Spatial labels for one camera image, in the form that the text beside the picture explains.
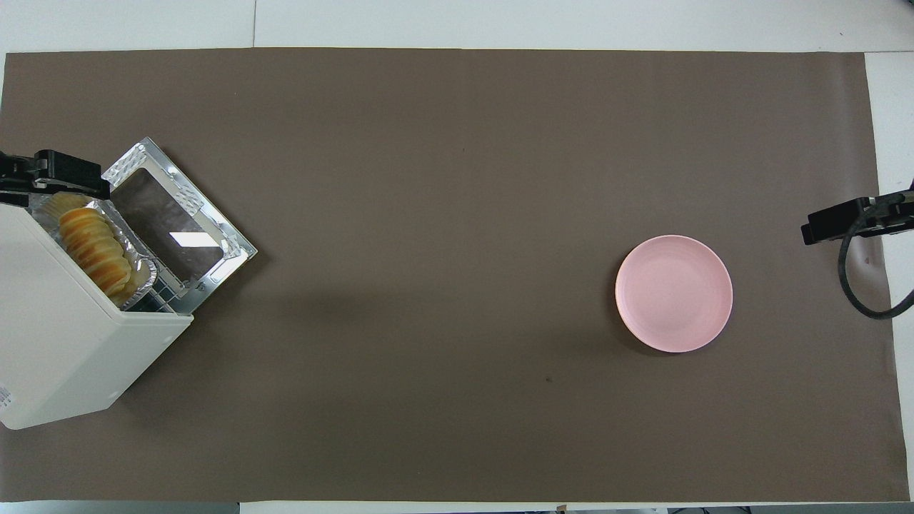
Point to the sliced golden bread loaf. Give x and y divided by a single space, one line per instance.
93 243

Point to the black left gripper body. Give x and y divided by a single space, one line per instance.
64 170

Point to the glass oven door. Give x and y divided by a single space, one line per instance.
171 214

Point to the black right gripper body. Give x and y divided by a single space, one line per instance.
828 223

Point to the metal oven rack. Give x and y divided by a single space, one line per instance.
158 298

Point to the white toaster oven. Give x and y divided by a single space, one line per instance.
64 343

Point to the pink round plate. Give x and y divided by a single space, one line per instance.
674 293

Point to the aluminium foil tray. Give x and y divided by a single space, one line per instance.
140 250

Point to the brown table mat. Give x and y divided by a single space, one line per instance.
443 214

